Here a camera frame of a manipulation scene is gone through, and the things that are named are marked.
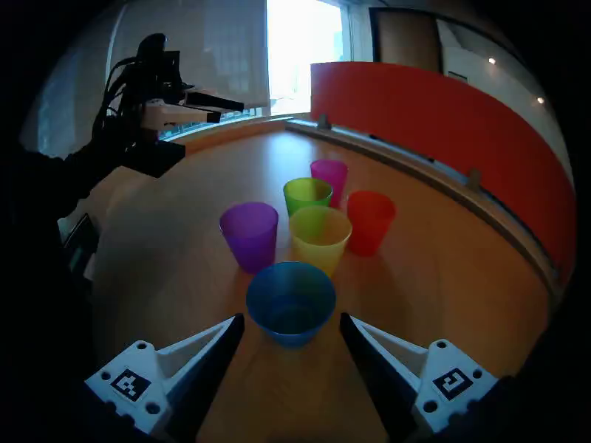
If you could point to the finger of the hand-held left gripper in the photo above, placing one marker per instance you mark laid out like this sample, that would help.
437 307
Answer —
199 99
166 115

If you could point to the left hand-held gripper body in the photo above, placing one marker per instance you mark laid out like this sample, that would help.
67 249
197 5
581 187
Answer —
154 78

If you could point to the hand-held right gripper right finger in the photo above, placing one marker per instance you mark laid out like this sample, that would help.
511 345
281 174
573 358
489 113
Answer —
431 369

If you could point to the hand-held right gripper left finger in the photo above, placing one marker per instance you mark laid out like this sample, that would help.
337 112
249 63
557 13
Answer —
152 369

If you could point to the green plastic cup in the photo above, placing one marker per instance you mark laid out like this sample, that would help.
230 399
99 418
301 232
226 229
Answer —
304 196

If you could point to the purple plastic cup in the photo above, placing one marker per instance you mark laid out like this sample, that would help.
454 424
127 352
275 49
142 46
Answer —
251 235

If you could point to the blue plastic cup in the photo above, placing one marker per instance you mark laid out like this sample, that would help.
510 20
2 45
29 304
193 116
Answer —
291 304

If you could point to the pink plastic cup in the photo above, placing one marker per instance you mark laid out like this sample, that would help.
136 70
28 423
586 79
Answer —
333 177

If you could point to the red plastic cup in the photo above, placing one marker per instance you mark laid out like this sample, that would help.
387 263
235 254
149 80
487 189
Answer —
369 221

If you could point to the yellow plastic cup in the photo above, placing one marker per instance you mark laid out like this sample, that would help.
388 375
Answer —
321 242

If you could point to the red desk screen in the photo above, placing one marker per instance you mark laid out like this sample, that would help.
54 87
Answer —
443 134

